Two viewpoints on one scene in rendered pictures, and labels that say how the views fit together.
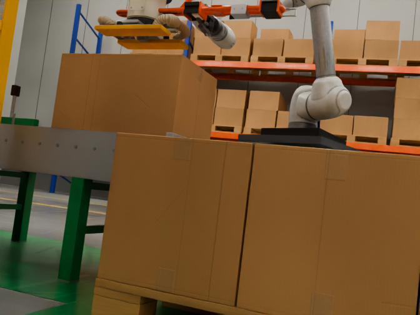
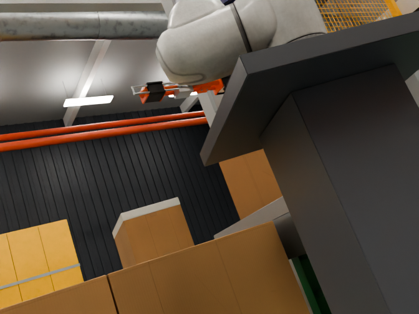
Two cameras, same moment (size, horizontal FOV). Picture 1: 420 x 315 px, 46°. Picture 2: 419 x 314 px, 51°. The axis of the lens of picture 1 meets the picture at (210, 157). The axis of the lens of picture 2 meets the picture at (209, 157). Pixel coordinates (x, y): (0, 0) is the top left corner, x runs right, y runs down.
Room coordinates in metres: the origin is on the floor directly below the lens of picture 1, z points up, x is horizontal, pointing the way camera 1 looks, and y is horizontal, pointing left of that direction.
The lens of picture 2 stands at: (3.10, -1.44, 0.43)
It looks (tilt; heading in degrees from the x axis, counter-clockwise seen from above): 15 degrees up; 126
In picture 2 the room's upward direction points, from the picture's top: 21 degrees counter-clockwise
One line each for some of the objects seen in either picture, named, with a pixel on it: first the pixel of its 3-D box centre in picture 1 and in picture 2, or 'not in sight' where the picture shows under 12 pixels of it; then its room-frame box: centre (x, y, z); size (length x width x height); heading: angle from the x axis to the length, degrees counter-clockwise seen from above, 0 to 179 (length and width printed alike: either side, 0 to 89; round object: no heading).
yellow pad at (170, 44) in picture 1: (152, 41); not in sight; (2.34, 0.34, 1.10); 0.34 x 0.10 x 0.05; 68
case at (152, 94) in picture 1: (136, 109); (305, 164); (2.26, 0.36, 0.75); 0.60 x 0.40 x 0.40; 68
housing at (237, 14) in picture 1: (240, 11); (182, 90); (2.08, -0.05, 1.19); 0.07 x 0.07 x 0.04; 68
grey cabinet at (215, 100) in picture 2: not in sight; (221, 90); (1.57, 1.06, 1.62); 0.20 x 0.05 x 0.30; 68
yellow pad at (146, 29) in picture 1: (132, 27); not in sight; (2.17, 0.41, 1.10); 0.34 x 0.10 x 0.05; 68
